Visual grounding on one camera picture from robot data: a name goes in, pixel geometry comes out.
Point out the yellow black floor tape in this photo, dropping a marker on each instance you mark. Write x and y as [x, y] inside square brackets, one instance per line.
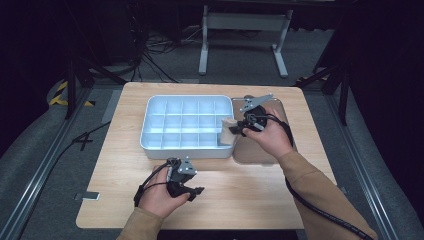
[57, 98]

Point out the white divided storage box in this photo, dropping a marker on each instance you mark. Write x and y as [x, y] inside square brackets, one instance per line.
[188, 123]

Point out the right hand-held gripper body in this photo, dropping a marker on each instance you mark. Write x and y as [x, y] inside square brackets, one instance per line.
[255, 116]

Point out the brown flat tray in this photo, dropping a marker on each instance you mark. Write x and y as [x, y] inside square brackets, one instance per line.
[253, 153]

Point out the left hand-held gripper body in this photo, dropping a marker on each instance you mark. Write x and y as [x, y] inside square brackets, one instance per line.
[180, 173]

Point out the person's left hand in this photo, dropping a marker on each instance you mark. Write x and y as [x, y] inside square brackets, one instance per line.
[160, 200]

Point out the grey metal stand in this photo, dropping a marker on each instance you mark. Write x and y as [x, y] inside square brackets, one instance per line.
[245, 21]

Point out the person's right hand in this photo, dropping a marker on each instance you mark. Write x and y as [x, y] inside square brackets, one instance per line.
[273, 136]

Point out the black tripod stand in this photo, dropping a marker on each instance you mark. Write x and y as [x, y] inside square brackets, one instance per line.
[71, 86]
[343, 96]

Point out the aluminium floor rail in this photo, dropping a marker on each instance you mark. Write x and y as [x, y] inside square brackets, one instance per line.
[360, 166]
[43, 166]

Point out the beige sock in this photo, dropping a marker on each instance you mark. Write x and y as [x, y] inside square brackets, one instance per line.
[228, 131]

